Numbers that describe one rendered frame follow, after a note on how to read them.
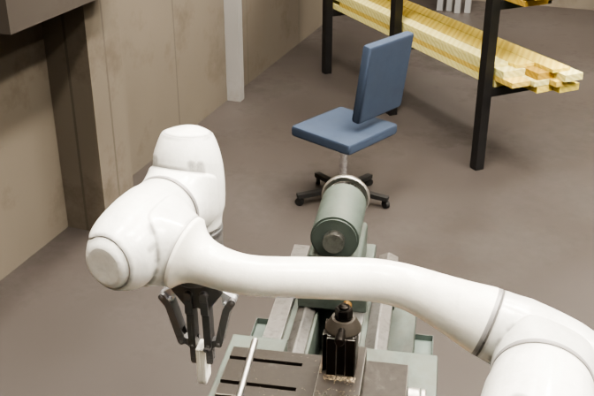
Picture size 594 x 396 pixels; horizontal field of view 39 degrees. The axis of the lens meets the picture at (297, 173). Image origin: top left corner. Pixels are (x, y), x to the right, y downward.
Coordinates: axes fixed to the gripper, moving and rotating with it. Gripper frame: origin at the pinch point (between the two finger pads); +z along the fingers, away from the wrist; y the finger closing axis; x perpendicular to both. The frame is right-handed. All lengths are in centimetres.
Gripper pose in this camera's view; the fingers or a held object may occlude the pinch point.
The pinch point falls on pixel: (203, 361)
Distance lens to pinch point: 143.3
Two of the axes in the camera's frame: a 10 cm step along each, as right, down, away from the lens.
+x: -1.7, 4.2, -8.9
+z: 0.1, 9.1, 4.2
